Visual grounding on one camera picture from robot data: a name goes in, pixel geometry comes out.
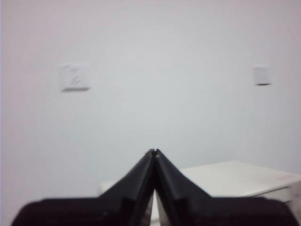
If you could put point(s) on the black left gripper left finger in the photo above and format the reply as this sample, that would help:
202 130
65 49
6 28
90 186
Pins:
105 212

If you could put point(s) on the cream Toshiba toaster oven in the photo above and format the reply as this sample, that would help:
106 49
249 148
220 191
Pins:
235 179

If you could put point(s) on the white wall socket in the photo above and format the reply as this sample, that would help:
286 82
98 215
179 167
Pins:
262 75
74 76

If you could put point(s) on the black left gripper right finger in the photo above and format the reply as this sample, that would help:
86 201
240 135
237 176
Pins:
211 212

